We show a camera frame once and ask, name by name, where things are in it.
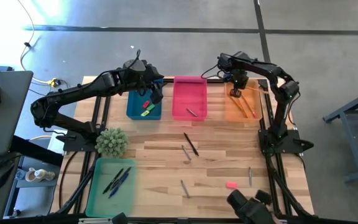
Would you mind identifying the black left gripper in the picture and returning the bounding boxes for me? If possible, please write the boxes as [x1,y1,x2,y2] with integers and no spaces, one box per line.
[122,59,165,91]

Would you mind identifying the thick black pen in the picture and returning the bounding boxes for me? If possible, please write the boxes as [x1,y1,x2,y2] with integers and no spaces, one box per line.
[183,132,200,157]

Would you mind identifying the purple pen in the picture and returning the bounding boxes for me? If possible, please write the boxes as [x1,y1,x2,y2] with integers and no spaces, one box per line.
[111,166,132,190]

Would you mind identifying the slim black pen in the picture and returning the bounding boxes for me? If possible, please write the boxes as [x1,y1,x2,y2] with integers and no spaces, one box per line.
[102,167,125,195]

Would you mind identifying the blue pen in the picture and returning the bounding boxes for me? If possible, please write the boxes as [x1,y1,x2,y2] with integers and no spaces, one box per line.
[108,173,129,199]

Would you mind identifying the orange plastic bin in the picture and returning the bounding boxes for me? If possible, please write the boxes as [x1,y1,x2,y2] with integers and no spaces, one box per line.
[224,77,264,123]

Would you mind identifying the pink plastic bin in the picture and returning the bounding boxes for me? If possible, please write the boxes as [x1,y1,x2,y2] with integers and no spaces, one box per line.
[172,76,208,121]

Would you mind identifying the blue plastic bin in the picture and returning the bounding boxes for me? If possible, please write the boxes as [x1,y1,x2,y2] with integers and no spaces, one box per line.
[126,77,164,121]

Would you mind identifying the green potted succulent plant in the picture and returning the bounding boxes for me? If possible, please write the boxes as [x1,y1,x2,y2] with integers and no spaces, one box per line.
[94,127,129,159]

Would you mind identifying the grey metal table legs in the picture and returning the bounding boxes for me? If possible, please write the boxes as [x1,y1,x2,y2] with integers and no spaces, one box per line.
[323,85,358,184]

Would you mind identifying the green plastic bin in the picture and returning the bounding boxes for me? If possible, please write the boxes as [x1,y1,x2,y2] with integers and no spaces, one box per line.
[85,157,137,218]

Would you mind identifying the black desk support beam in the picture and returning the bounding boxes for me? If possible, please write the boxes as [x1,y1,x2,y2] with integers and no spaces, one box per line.
[11,135,64,167]

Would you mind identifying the grey desk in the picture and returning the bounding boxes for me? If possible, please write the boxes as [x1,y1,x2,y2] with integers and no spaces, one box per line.
[0,70,34,157]

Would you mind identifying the black computer mouse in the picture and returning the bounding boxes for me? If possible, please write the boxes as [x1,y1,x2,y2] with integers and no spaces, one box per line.
[0,158,16,190]

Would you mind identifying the black aluminium table frame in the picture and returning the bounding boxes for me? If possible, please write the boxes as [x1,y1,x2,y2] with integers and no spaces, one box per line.
[53,67,316,218]

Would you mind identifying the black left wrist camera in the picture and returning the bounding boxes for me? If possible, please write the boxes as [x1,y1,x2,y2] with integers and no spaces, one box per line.
[149,87,165,106]

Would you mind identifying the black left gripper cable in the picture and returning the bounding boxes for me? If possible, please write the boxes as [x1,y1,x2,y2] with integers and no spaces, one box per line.
[127,49,142,70]

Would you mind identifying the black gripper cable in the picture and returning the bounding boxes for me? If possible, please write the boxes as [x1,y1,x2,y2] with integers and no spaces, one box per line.
[200,63,229,80]
[127,49,142,70]

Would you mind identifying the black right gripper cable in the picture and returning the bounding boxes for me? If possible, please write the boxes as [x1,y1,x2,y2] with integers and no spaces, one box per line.
[200,63,229,80]

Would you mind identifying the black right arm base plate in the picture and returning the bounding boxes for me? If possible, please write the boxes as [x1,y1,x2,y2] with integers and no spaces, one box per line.
[258,129,315,156]

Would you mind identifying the black floor cable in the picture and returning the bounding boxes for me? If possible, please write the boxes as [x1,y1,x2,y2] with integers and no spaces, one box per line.
[28,79,80,100]

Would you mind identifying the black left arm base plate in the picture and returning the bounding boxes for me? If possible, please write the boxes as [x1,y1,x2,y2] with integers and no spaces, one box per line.
[55,133,98,152]

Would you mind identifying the yellow floor cable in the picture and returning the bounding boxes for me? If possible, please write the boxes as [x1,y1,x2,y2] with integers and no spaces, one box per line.
[16,0,53,85]

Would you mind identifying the dark curved cable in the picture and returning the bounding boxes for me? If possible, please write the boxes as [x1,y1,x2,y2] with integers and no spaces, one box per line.
[58,151,78,210]

